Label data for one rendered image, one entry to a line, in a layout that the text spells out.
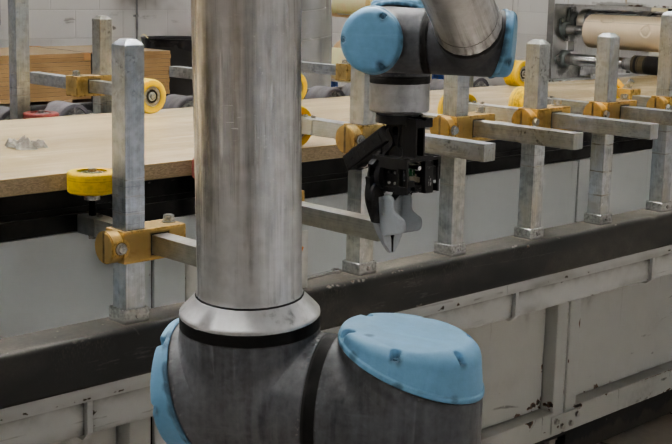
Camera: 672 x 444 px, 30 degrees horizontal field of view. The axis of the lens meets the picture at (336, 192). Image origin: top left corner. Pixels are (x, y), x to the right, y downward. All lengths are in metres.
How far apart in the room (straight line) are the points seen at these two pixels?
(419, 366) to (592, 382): 2.18
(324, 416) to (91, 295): 0.95
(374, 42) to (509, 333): 1.47
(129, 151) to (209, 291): 0.62
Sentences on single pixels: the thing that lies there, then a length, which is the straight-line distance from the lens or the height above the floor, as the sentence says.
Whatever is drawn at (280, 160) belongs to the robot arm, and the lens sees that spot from 1.25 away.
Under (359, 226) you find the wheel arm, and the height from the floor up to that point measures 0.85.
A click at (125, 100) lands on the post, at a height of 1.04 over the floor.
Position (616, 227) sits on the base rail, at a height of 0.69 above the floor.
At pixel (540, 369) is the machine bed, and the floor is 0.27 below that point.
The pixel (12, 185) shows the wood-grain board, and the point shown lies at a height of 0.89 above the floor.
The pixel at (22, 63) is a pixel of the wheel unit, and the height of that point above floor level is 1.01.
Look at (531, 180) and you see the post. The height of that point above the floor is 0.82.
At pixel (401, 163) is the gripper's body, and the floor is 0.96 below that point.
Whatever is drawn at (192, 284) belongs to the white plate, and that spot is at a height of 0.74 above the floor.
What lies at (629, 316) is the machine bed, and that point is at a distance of 3.48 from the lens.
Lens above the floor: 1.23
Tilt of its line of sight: 10 degrees down
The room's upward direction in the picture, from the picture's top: 1 degrees clockwise
